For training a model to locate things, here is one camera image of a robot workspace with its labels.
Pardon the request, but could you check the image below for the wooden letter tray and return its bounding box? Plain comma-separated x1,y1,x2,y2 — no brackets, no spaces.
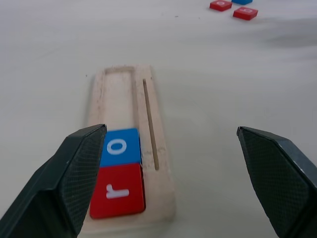
81,64,176,235

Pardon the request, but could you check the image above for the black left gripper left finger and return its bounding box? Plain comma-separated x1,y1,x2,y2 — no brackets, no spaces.
0,123,107,238

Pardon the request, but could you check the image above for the red letter r tile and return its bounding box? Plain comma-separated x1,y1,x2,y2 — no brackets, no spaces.
89,163,146,219

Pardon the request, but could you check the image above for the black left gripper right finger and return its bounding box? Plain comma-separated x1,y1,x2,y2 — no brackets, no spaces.
236,126,317,238

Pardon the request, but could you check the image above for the blue letter o tile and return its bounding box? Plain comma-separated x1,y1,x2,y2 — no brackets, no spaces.
99,128,142,168

